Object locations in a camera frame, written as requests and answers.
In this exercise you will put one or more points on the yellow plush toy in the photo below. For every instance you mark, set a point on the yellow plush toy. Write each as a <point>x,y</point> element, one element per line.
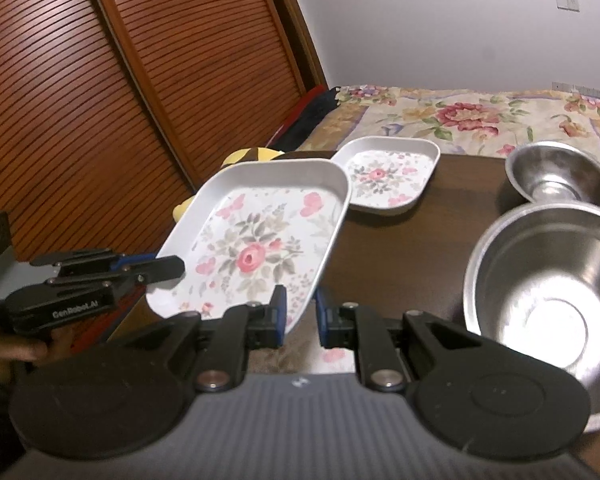
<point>262,154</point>

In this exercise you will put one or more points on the row of wall sockets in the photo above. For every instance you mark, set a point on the row of wall sockets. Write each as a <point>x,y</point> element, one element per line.
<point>577,87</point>

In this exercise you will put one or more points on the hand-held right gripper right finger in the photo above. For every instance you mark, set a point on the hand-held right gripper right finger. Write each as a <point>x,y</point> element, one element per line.
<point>322,316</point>

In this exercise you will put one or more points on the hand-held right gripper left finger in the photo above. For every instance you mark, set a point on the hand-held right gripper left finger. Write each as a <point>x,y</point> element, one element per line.
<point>280,312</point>

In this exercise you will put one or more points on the dark red and black cloth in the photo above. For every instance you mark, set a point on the dark red and black cloth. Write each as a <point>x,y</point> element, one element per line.
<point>310,115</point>

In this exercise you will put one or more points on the person's left hand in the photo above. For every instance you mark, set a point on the person's left hand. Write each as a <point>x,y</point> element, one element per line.
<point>10,351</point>

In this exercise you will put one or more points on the floral bedspread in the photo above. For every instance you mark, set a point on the floral bedspread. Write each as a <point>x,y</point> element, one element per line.
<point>460,115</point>

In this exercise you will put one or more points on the brown louvered wooden wardrobe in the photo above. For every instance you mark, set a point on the brown louvered wooden wardrobe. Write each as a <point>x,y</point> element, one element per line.
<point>80,85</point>

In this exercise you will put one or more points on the small floral rectangular plate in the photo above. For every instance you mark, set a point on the small floral rectangular plate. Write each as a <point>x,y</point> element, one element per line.
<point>380,175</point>

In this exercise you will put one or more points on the white wall switch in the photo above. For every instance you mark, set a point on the white wall switch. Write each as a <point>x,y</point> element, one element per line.
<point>566,3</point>

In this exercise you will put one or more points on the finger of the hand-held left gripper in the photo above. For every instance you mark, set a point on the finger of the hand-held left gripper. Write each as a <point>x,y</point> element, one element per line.
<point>165,268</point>
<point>130,261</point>

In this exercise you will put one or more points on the large floral rectangular plate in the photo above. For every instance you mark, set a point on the large floral rectangular plate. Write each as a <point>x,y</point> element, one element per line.
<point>250,255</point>

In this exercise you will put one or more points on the small steel bowl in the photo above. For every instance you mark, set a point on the small steel bowl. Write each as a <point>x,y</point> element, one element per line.
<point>555,170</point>

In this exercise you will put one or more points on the large steel bowl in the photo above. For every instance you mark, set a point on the large steel bowl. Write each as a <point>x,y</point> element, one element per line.
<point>545,280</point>

